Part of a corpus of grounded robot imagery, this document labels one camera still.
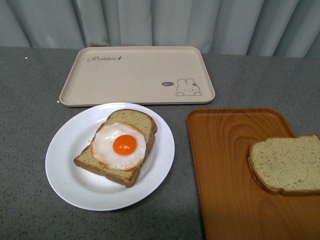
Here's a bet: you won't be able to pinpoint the fried egg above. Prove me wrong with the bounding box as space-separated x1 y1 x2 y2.
91 122 147 171

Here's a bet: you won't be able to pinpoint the white round plate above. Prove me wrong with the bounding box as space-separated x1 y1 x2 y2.
45 103 175 211

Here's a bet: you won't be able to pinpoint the beige rabbit print tray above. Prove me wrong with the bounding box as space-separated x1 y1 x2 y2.
59 46 215 107

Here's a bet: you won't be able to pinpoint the grey curtain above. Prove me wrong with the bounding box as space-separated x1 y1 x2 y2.
0 0 320 58

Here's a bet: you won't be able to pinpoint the orange wooden tray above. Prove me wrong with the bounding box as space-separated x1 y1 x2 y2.
187 108 320 240

